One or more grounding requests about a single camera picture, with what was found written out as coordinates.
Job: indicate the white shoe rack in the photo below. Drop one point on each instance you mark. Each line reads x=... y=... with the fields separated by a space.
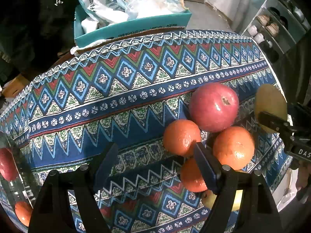
x=277 y=27

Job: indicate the dark red apple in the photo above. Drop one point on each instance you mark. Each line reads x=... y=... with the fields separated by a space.
x=7 y=168

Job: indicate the teal cardboard box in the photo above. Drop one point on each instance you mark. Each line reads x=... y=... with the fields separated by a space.
x=88 y=30

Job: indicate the orange tangerine front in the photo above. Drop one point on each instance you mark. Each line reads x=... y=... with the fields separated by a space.
x=234 y=147

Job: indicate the clear plastic bag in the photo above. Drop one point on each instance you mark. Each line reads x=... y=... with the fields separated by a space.
x=137 y=9

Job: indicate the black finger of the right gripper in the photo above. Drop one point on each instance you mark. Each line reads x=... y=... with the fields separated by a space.
x=276 y=124
x=300 y=114

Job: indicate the orange tangerine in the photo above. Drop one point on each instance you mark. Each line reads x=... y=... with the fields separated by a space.
x=234 y=147
x=191 y=176
x=23 y=211

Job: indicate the orange tangerine hidden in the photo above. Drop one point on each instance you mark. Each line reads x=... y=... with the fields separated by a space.
x=180 y=137

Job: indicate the yellow pear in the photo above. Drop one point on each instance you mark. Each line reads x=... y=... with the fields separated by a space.
x=208 y=198

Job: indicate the right human hand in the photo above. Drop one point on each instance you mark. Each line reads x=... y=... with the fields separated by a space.
x=303 y=182

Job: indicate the patterned blue tablecloth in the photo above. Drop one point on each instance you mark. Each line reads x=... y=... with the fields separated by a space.
x=127 y=92

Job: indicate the black hanging jacket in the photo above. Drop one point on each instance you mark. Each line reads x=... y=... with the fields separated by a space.
x=33 y=33

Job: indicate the red apple with stem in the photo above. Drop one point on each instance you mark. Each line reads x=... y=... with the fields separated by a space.
x=213 y=107

